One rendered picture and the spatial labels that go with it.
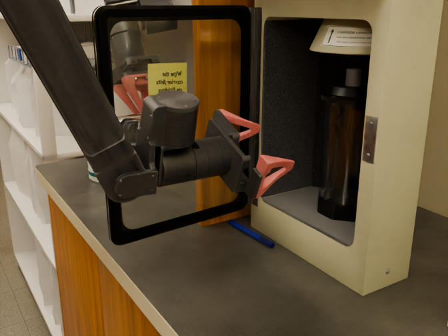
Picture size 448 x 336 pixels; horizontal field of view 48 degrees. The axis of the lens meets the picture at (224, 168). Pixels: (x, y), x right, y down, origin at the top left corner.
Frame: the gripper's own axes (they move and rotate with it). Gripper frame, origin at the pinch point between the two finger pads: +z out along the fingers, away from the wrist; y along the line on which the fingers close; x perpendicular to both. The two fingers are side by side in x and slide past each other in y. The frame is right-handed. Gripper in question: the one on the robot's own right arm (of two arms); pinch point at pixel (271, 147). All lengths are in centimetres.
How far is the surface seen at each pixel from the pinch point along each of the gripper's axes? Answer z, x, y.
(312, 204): 17.3, 18.5, 1.9
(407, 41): 14.7, -19.4, -4.4
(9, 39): -3, 78, 198
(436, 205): 54, 24, -3
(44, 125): -13, 55, 90
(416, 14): 15.9, -22.7, -3.0
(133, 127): -16.7, 3.8, 14.5
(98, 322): -16, 68, 22
